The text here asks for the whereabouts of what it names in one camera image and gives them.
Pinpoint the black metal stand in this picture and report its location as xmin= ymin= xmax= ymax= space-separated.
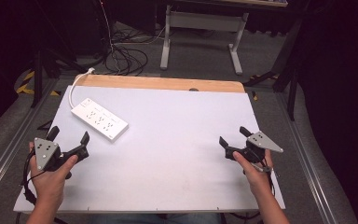
xmin=242 ymin=18 xmax=306 ymax=121

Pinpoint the bundle of black floor cables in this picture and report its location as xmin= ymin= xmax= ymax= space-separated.
xmin=101 ymin=18 xmax=169 ymax=77

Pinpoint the person's left hand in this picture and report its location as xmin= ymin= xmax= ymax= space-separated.
xmin=28 ymin=141 xmax=79 ymax=207

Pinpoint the yellow black floor tape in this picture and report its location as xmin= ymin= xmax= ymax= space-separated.
xmin=14 ymin=70 xmax=61 ymax=97

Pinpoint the metal floor rail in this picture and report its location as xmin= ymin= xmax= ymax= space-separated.
xmin=274 ymin=91 xmax=339 ymax=224
xmin=0 ymin=78 xmax=60 ymax=203

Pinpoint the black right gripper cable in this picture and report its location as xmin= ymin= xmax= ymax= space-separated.
xmin=251 ymin=157 xmax=278 ymax=200

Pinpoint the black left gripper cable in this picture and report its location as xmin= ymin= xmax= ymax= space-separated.
xmin=21 ymin=148 xmax=45 ymax=207

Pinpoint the black tripod stand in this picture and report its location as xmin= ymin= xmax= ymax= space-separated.
xmin=27 ymin=18 xmax=88 ymax=108

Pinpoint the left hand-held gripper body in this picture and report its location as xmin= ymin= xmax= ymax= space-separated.
xmin=33 ymin=137 xmax=90 ymax=180

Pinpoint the white power strip cable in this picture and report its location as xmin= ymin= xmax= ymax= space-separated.
xmin=68 ymin=66 xmax=96 ymax=110

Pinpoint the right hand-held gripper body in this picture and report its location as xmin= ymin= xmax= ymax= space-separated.
xmin=224 ymin=131 xmax=284 ymax=165

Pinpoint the person's right hand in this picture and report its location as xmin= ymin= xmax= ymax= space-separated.
xmin=231 ymin=148 xmax=274 ymax=194

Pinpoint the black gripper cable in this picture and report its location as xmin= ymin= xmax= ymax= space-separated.
xmin=251 ymin=157 xmax=278 ymax=200
xmin=21 ymin=148 xmax=45 ymax=207

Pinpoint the white power strip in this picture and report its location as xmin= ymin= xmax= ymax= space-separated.
xmin=70 ymin=97 xmax=130 ymax=142

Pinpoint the white metal desk frame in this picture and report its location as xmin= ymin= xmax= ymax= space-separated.
xmin=159 ymin=4 xmax=250 ymax=76

